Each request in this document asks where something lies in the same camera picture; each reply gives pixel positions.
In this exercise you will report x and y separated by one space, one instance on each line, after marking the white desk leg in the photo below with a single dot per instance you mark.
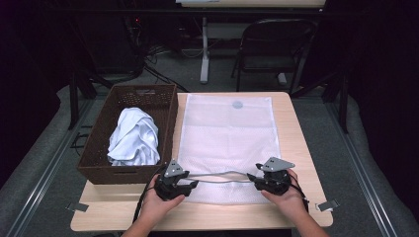
204 56

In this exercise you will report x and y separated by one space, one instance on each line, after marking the white mesh laundry bag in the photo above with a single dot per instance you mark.
227 138

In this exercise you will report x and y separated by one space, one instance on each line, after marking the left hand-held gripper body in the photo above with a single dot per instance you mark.
169 187

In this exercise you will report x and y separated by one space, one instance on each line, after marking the black folding chair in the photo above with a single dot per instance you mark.
273 46

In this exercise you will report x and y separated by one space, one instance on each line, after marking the person's right hand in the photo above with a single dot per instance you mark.
290 200

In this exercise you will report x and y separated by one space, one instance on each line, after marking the metal table clamp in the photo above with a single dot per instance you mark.
77 207
327 205

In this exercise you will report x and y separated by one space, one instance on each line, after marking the white shirt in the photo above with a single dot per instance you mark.
135 138

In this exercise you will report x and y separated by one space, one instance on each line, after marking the black metal stand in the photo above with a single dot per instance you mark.
73 98
344 102

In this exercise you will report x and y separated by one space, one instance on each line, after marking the brown woven plastic basket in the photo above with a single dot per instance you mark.
99 151

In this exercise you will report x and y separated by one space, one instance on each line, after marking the person's left hand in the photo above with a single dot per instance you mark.
158 205

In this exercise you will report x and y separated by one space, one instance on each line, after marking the aluminium floor rail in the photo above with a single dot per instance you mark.
362 168
49 164

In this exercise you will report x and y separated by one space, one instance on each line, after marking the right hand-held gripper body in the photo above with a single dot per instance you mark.
275 182

